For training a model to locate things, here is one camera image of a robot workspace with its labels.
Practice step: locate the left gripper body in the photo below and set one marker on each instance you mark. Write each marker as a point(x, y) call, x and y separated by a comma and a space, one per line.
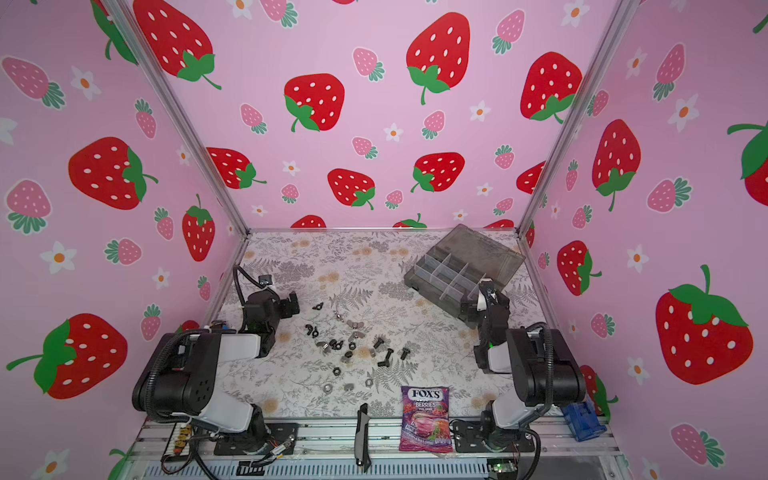
point(285, 303)

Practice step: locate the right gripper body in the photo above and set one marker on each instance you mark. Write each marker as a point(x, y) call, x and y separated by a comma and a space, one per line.
point(491, 305)

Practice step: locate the grey plastic organizer box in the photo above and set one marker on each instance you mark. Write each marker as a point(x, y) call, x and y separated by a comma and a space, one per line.
point(450, 273)

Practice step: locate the silver wing nuts pile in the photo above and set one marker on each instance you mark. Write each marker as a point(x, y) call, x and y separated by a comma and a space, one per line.
point(356, 328)

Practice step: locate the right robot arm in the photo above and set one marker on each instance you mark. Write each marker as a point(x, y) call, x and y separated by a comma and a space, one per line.
point(543, 369)

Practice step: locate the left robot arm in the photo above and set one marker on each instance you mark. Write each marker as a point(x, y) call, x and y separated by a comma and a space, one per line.
point(178, 384)

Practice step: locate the black nuts cluster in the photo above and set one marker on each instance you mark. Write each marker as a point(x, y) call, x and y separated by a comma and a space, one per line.
point(328, 347)

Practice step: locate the black bolt lower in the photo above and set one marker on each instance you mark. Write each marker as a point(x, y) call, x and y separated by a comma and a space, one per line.
point(386, 362)

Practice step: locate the Fox's candy bag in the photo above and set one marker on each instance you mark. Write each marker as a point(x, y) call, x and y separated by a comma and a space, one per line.
point(425, 420)

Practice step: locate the blue tape dispenser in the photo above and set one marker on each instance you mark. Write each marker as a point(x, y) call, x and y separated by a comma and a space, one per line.
point(583, 421)

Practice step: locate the black utility knife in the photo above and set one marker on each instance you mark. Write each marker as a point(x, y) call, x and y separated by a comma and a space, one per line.
point(361, 439)

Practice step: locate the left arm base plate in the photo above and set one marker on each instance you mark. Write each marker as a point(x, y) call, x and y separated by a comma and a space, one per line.
point(279, 436)

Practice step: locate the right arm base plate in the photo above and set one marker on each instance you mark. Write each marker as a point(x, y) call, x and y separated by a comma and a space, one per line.
point(482, 436)

